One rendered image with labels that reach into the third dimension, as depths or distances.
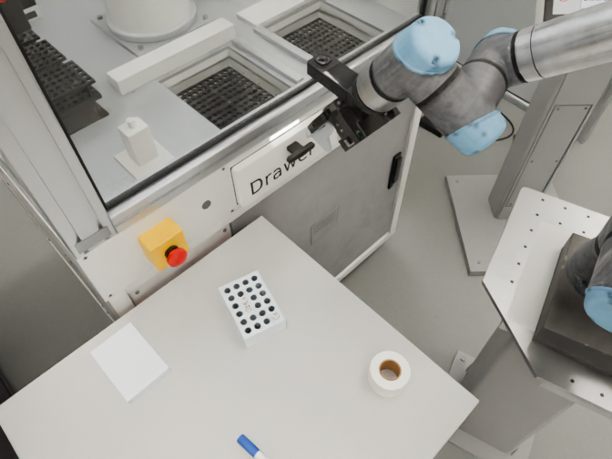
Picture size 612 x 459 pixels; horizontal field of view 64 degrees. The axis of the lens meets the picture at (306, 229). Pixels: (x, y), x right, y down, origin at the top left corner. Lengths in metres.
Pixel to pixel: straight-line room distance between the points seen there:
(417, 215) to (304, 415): 1.37
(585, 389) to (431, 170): 1.47
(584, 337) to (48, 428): 0.93
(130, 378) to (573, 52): 0.85
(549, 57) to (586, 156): 1.89
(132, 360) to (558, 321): 0.77
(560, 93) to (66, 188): 1.42
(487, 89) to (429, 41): 0.12
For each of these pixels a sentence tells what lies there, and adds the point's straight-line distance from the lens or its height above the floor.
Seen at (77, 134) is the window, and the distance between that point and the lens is 0.78.
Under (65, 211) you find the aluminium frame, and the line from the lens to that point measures 0.83.
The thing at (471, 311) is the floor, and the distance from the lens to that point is 1.92.
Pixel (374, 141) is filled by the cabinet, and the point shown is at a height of 0.68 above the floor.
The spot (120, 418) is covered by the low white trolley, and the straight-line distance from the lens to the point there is 0.95.
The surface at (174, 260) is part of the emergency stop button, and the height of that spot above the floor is 0.89.
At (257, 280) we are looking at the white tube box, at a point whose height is 0.80.
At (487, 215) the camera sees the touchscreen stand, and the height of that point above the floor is 0.04.
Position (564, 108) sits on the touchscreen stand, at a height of 0.60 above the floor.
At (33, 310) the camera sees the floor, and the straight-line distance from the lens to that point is 2.10.
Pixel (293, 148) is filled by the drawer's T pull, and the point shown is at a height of 0.91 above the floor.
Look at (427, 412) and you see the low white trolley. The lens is 0.92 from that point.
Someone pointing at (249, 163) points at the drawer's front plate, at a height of 0.93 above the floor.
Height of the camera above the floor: 1.62
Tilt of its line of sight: 53 degrees down
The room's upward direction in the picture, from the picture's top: 1 degrees counter-clockwise
